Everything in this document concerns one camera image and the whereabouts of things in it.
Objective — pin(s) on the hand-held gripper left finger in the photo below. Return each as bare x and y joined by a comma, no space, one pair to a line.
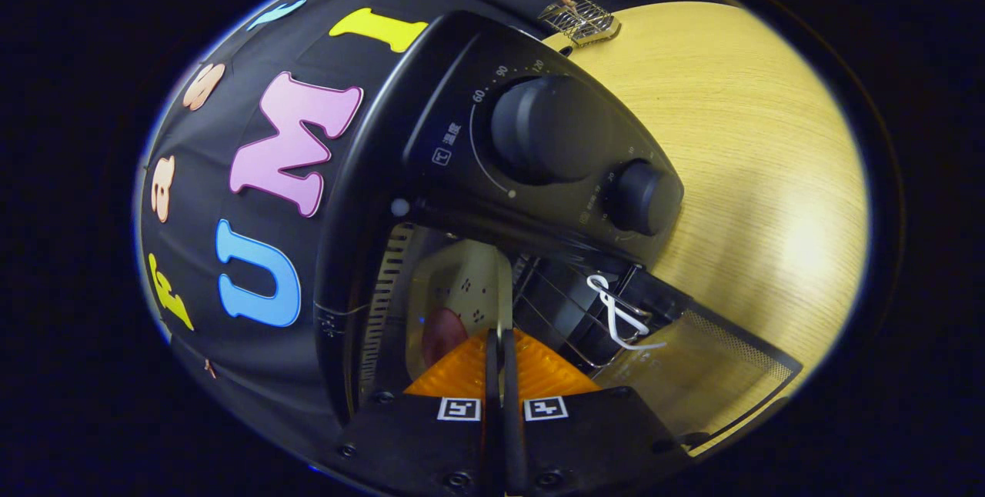
431,443

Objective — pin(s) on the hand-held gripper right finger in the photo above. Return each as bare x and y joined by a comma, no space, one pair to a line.
592,435

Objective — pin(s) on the pink round food slice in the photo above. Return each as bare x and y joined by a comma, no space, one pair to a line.
442,331

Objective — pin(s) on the cream square tray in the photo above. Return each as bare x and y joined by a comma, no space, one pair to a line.
469,274

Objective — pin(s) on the black toaster oven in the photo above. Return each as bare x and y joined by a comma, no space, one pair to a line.
431,97

